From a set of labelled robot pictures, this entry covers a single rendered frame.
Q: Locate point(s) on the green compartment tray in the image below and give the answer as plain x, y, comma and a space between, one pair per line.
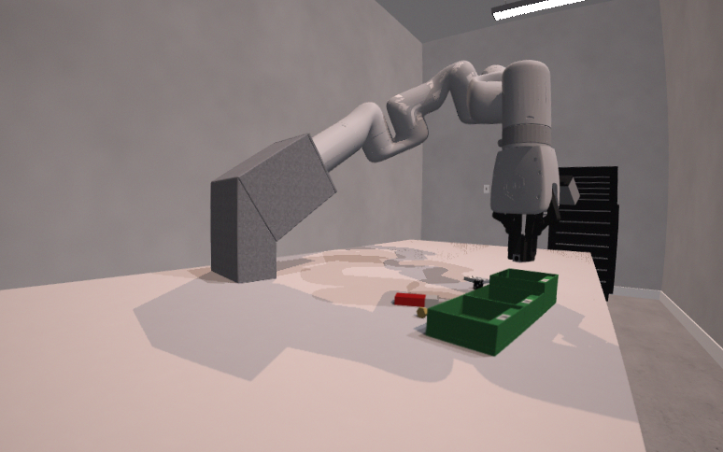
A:
468, 330

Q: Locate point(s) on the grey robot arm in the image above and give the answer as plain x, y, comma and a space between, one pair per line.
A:
523, 89

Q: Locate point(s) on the white domino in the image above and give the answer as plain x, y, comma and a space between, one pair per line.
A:
472, 278

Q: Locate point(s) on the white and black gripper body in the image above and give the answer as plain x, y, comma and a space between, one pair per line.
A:
522, 172

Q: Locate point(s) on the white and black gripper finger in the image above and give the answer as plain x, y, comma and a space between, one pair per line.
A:
535, 224
513, 225

